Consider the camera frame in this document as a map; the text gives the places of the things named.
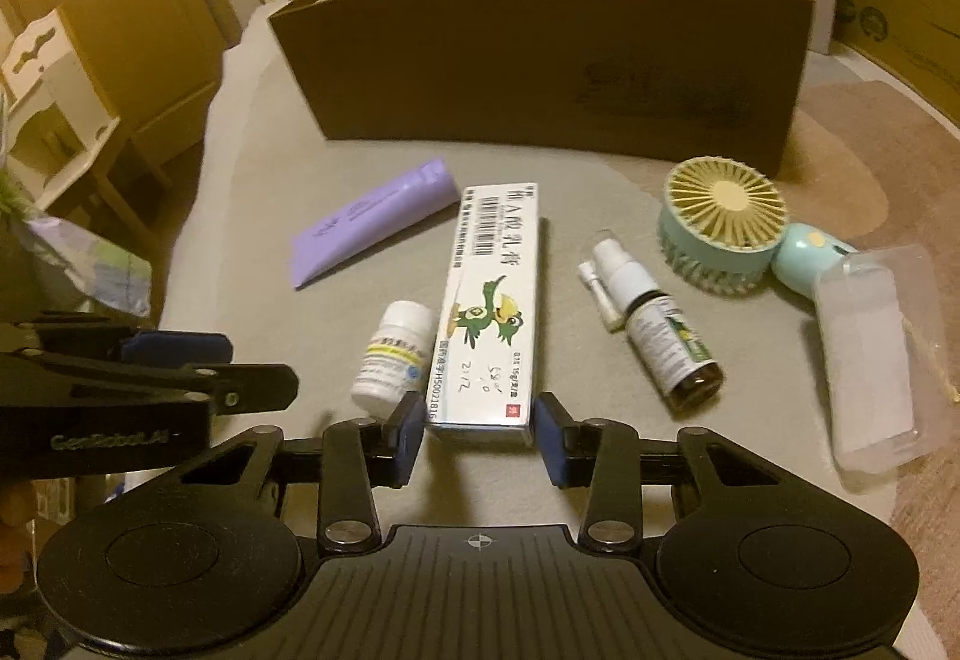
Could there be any brown storage box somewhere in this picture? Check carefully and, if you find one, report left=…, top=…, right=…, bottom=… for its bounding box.
left=268, top=0, right=815, bottom=177

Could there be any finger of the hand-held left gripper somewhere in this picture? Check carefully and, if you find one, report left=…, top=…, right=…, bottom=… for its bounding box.
left=0, top=352, right=301, bottom=416
left=0, top=311, right=233, bottom=368

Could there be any printed plastic bag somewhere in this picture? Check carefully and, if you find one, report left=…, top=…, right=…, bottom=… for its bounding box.
left=0, top=210, right=155, bottom=323

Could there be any wooden stick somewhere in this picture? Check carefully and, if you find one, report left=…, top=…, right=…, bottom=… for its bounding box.
left=904, top=322, right=960, bottom=406

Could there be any purple tube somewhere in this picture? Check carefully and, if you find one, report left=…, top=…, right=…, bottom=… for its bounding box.
left=289, top=159, right=460, bottom=291

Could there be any mint handheld fan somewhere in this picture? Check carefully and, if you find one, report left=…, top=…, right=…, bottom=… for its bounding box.
left=658, top=156, right=856, bottom=301

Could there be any white pill bottle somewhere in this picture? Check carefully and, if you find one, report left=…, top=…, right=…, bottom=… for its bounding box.
left=351, top=301, right=436, bottom=419

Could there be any brown mat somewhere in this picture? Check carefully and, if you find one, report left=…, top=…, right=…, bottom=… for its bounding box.
left=780, top=79, right=960, bottom=556

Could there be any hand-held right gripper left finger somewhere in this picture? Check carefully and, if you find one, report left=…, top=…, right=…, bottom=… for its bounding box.
left=180, top=392, right=428, bottom=556

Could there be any wooden door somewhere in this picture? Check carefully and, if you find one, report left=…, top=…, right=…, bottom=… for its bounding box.
left=75, top=0, right=241, bottom=140

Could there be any clear plastic case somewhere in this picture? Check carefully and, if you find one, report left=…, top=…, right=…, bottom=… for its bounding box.
left=814, top=245, right=950, bottom=492

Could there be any brown spray bottle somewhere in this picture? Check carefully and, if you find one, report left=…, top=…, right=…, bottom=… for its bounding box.
left=577, top=231, right=725, bottom=415

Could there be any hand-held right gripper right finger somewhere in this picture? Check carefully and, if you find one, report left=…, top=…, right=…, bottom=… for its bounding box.
left=534, top=392, right=781, bottom=554

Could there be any white chair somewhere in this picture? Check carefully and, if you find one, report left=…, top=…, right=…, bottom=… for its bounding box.
left=0, top=7, right=173, bottom=233

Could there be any white ointment box green bird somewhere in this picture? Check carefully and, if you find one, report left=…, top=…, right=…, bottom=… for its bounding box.
left=425, top=184, right=548, bottom=445

